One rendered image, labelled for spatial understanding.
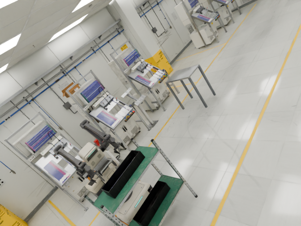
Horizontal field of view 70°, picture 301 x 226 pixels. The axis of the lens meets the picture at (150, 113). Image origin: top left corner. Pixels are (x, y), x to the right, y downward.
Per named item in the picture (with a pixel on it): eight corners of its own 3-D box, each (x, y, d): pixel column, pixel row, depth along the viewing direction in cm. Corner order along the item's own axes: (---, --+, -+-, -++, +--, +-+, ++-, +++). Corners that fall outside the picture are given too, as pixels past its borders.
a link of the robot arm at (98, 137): (84, 122, 288) (79, 127, 283) (84, 118, 276) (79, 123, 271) (109, 143, 289) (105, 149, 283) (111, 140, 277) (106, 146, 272)
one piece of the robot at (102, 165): (100, 180, 287) (89, 170, 279) (113, 164, 301) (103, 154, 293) (106, 182, 275) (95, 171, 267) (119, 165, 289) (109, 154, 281)
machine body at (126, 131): (142, 130, 545) (127, 111, 522) (125, 150, 510) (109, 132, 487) (128, 130, 596) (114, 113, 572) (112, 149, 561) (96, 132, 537)
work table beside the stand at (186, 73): (207, 107, 450) (188, 76, 420) (182, 109, 506) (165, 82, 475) (216, 94, 472) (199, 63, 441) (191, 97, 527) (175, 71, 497)
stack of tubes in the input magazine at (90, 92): (104, 89, 501) (96, 79, 491) (89, 102, 476) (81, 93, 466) (101, 89, 511) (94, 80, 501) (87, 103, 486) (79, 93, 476)
